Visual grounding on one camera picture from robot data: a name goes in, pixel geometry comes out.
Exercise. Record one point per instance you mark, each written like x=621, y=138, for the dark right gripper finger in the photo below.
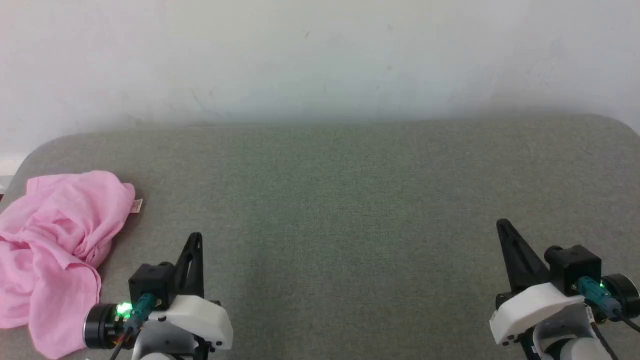
x=520, y=260

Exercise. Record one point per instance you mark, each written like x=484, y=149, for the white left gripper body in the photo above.
x=200, y=320

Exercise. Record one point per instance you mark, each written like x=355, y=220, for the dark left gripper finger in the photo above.
x=192, y=270

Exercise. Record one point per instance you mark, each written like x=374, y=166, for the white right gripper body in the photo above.
x=530, y=307

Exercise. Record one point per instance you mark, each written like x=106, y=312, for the pink garment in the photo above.
x=55, y=225

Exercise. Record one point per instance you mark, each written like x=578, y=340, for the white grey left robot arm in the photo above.
x=156, y=356

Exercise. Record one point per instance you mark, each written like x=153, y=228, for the grey-green fabric sofa seat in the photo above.
x=350, y=210

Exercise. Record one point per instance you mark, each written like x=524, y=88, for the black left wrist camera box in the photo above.
x=150, y=280

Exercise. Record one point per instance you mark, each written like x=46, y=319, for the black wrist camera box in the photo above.
x=150, y=280
x=572, y=267

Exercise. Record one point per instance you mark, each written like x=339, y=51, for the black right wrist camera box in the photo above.
x=572, y=267

